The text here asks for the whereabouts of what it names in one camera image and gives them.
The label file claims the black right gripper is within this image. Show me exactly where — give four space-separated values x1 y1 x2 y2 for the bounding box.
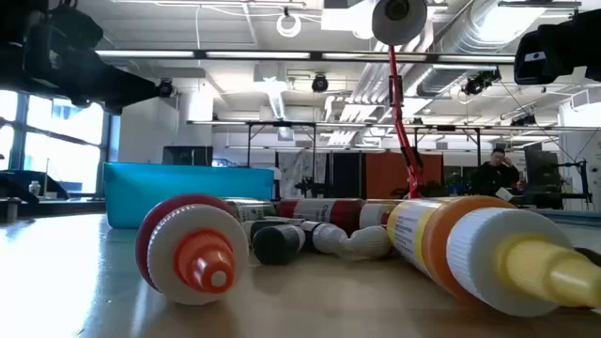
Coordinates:
514 8 601 86

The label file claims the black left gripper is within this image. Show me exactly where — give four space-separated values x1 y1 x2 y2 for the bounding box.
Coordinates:
0 4 160 115

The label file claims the blue plastic bin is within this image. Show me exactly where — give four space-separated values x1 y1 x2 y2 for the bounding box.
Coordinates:
103 162 275 230

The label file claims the large red food coloring bottle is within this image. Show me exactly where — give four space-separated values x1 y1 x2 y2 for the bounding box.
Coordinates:
276 197 392 236
134 193 250 306

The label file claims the large orange bottle yellow cap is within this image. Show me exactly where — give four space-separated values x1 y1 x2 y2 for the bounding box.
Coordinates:
387 195 601 318

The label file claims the small dark green dropper bottle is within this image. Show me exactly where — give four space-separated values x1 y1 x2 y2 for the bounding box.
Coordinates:
252 223 306 266

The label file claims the long ceiling light strip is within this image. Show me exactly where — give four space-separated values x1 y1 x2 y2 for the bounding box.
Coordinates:
439 54 516 64
96 50 196 59
321 52 391 61
205 51 312 60

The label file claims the large window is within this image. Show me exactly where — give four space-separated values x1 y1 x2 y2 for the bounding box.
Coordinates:
0 88 114 198

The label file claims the black monitor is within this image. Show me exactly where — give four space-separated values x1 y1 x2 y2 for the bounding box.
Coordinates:
162 145 215 166
524 148 561 189

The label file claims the office desk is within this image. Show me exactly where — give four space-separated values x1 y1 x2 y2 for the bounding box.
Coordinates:
0 169 107 223

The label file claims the black monitor stand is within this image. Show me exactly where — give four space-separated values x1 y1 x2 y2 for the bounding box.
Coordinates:
558 159 593 203

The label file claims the person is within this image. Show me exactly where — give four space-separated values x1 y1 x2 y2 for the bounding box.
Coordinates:
469 147 521 198

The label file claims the red desk lamp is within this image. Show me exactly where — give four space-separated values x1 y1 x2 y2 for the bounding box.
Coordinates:
370 0 429 199

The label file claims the white patterned curtain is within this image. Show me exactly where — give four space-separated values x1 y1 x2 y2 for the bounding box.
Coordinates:
276 149 330 198

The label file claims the black tripod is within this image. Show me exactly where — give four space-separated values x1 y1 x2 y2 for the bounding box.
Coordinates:
300 176 330 198

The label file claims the black panel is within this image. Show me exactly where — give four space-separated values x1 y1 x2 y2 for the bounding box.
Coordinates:
331 152 365 198

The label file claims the black aluminium frame rig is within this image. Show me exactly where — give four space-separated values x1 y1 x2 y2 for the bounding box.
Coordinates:
187 119 483 198

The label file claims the white coiled cable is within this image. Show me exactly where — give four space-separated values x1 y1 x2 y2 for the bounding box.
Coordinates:
275 12 302 39

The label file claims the black overhead frame bar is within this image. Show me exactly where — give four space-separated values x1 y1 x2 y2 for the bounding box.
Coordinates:
93 48 517 66

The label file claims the orange partition wall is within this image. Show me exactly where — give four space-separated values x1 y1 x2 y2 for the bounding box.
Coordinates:
365 152 443 199

